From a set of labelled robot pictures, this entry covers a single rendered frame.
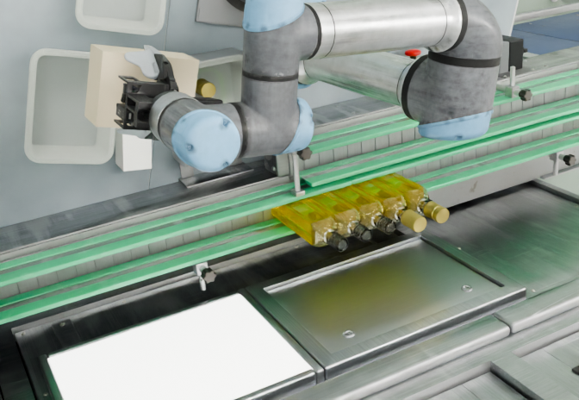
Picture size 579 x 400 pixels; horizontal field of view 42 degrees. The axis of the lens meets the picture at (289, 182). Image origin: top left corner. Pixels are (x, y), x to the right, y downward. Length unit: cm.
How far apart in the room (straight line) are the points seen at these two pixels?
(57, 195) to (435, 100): 83
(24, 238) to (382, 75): 76
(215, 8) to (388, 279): 68
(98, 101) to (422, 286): 76
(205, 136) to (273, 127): 10
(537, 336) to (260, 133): 74
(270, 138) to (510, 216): 109
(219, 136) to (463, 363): 69
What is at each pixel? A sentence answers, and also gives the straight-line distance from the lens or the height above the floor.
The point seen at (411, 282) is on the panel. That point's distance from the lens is 161.
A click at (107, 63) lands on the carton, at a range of 122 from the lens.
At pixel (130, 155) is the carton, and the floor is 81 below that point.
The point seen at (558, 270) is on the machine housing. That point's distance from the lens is 175.
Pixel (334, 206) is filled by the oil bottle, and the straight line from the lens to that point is 158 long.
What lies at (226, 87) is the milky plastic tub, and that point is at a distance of 169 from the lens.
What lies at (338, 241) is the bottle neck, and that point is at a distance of 148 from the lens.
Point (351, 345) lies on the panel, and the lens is 142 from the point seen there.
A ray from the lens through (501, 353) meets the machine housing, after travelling 145.
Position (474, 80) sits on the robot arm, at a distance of 123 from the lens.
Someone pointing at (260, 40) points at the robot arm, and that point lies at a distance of 96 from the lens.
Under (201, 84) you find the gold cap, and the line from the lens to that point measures 163.
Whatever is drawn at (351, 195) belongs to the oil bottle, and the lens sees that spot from 163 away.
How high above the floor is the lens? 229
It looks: 56 degrees down
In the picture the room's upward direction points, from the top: 123 degrees clockwise
